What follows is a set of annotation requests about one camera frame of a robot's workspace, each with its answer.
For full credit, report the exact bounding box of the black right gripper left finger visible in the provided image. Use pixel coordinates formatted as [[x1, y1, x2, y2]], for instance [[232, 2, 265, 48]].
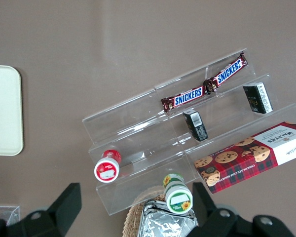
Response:
[[17, 182, 82, 237]]

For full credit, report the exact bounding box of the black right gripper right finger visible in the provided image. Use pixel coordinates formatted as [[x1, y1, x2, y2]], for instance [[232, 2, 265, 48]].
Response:
[[187, 182, 255, 237]]

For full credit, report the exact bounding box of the oval wicker basket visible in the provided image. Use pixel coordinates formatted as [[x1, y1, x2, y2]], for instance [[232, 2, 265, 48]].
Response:
[[122, 185, 168, 237]]

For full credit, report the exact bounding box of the beige rectangular serving tray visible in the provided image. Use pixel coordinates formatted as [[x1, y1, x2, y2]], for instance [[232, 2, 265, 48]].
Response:
[[0, 65, 24, 157]]

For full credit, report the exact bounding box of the green-lidded sunflower jar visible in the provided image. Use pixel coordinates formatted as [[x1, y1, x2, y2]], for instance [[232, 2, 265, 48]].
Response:
[[162, 173, 193, 214]]

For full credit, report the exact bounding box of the red tartan Walkers cookie box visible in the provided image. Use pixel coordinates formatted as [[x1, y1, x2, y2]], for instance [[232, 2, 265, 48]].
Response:
[[193, 120, 296, 195]]

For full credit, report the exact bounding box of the silver foil container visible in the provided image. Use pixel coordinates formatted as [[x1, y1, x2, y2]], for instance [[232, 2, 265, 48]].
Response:
[[137, 199, 199, 237]]

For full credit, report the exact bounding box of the clear acrylic bottle rack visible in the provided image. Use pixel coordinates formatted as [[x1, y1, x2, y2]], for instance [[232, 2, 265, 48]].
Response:
[[0, 204, 21, 227]]

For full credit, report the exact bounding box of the red-lidded small jar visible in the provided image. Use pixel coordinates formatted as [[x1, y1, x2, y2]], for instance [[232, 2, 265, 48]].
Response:
[[93, 149, 122, 183]]

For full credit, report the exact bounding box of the small black box with barcode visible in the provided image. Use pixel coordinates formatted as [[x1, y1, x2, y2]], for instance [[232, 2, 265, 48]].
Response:
[[183, 110, 209, 142]]

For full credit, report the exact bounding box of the clear acrylic stepped display stand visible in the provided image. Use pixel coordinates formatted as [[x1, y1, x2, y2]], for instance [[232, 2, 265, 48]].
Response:
[[81, 48, 296, 217]]

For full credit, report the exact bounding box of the black box with white side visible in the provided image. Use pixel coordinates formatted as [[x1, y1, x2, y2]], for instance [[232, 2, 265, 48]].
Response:
[[243, 81, 274, 115]]

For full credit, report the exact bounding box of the brown Snickers chocolate bar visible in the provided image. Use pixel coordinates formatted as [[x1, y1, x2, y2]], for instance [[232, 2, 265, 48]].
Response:
[[160, 86, 205, 112], [202, 51, 249, 96]]

